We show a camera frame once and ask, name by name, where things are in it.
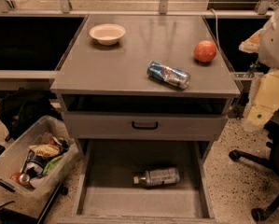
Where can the grey open drawer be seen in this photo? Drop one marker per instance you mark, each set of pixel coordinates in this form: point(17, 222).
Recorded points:
point(107, 195)

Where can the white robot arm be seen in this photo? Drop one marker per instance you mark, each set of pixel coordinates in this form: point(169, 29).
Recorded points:
point(268, 50)

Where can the grey closed top drawer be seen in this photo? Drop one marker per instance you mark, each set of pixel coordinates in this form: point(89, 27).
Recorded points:
point(119, 126)

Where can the black office chair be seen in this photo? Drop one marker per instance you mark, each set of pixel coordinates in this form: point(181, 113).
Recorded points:
point(259, 214)

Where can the red soda can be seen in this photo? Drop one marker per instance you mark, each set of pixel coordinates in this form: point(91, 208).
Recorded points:
point(21, 178)

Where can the clear plastic storage bin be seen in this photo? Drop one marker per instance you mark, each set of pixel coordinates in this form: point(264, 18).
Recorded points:
point(47, 130)

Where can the yellow chip bag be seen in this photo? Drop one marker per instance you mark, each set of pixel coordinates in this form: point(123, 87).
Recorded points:
point(45, 150)

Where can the red apple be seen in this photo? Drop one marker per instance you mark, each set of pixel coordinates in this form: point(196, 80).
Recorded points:
point(205, 51)

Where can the crushed blue soda can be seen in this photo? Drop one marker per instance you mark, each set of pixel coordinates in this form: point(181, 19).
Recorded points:
point(169, 75)

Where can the black drawer handle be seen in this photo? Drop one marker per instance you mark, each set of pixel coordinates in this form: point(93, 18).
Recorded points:
point(145, 126)

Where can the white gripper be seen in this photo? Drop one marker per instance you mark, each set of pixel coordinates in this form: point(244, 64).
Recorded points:
point(275, 44)

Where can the clear plastic water bottle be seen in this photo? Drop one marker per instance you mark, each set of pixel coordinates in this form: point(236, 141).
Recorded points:
point(157, 177)

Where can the metal clamp rod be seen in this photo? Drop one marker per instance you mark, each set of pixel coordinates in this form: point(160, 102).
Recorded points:
point(251, 70)

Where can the white bowl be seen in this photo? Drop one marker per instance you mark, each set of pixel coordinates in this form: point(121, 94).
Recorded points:
point(107, 34)

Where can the black backpack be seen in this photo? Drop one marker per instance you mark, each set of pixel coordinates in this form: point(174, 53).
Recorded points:
point(19, 110)

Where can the green snack packet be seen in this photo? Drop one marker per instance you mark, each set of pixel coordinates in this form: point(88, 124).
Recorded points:
point(51, 164)

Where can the dark blue snack bag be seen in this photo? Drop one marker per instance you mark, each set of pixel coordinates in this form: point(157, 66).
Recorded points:
point(34, 165)

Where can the grey drawer cabinet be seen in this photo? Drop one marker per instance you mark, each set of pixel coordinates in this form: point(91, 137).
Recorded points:
point(100, 79)

